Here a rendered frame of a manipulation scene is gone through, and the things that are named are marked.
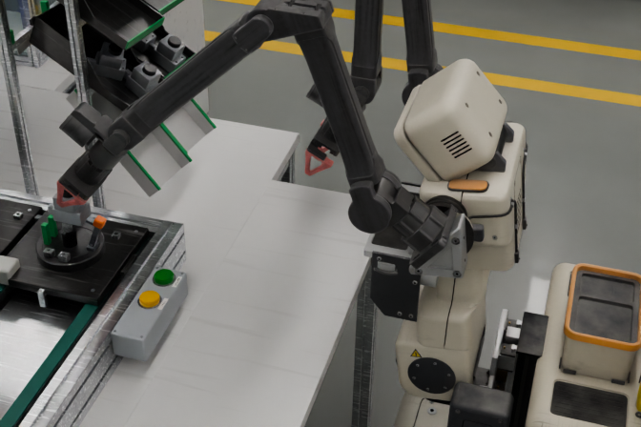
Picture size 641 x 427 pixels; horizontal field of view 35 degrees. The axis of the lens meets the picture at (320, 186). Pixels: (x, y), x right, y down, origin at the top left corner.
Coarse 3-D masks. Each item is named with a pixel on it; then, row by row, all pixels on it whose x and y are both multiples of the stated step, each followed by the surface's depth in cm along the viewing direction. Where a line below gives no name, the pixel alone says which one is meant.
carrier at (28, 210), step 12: (0, 204) 226; (12, 204) 226; (24, 204) 226; (0, 216) 222; (12, 216) 222; (24, 216) 222; (0, 228) 218; (12, 228) 219; (24, 228) 219; (0, 240) 215; (12, 240) 215; (0, 252) 212
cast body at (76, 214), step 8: (64, 192) 202; (64, 200) 202; (48, 208) 207; (56, 208) 204; (64, 208) 203; (72, 208) 203; (80, 208) 205; (88, 208) 206; (56, 216) 205; (64, 216) 205; (72, 216) 204; (80, 216) 203; (88, 216) 207; (72, 224) 205; (80, 224) 204
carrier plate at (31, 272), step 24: (24, 240) 215; (120, 240) 216; (144, 240) 218; (24, 264) 209; (96, 264) 209; (120, 264) 209; (24, 288) 205; (48, 288) 203; (72, 288) 203; (96, 288) 203
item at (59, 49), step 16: (48, 16) 216; (64, 16) 223; (32, 32) 215; (48, 32) 212; (64, 32) 222; (96, 32) 224; (48, 48) 215; (64, 48) 213; (96, 48) 223; (64, 64) 215; (128, 64) 224; (96, 80) 213; (112, 80) 219; (160, 80) 223; (112, 96) 214; (128, 96) 218
